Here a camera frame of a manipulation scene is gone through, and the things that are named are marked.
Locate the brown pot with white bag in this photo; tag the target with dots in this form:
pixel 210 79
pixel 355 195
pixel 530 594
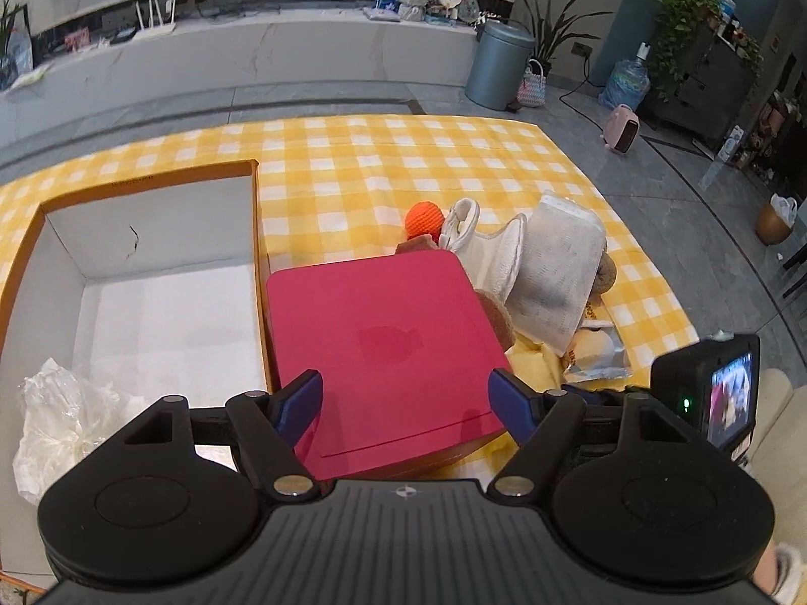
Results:
pixel 772 224

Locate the white plastic bag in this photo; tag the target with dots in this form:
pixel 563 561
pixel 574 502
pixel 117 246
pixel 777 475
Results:
pixel 57 416

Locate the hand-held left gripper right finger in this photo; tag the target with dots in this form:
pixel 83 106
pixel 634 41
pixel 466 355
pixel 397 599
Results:
pixel 510 402

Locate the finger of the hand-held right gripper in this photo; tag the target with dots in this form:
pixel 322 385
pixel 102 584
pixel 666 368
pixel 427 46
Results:
pixel 599 396

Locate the dark grey cabinet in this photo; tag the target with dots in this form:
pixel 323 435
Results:
pixel 706 88

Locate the plain yellow cloth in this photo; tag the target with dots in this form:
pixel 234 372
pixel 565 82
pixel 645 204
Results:
pixel 534 359

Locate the trailing green plant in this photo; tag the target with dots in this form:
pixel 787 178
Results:
pixel 681 19

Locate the brown plush toy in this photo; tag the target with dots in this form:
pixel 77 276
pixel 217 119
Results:
pixel 495 318

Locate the long-leaf potted plant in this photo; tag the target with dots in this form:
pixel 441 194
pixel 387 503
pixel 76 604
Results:
pixel 555 19

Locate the white marble bench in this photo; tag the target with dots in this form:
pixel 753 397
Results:
pixel 252 50

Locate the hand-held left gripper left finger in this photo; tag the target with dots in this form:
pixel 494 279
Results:
pixel 299 402

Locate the white mesh pouch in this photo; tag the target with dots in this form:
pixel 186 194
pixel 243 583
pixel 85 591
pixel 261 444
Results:
pixel 555 264

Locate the yellow white plastic packet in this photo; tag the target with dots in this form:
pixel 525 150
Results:
pixel 596 353

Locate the yellow checkered cloth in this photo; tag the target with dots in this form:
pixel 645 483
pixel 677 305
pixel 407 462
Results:
pixel 378 170

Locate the red box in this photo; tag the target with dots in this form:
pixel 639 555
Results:
pixel 378 328

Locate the pastel woven basket bag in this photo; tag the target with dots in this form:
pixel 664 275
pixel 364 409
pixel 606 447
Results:
pixel 531 89

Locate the orange crochet ball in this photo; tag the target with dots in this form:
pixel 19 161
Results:
pixel 423 219

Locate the blue water jug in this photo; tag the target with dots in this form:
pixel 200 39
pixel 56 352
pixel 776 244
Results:
pixel 624 82

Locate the open cardboard box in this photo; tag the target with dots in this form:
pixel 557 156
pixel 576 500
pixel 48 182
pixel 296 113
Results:
pixel 157 302

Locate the clear water bottle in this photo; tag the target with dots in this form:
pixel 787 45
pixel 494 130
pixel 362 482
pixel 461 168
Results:
pixel 19 50

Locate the pink space heater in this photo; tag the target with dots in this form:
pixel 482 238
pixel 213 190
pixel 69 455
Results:
pixel 623 129

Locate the white router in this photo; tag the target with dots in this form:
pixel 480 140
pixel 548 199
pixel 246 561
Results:
pixel 154 22

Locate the round hand fan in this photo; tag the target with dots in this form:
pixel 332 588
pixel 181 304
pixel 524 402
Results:
pixel 466 11

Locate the brown fuzzy item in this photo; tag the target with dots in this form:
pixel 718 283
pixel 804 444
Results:
pixel 606 272

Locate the grey trash can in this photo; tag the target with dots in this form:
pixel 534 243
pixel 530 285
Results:
pixel 498 63

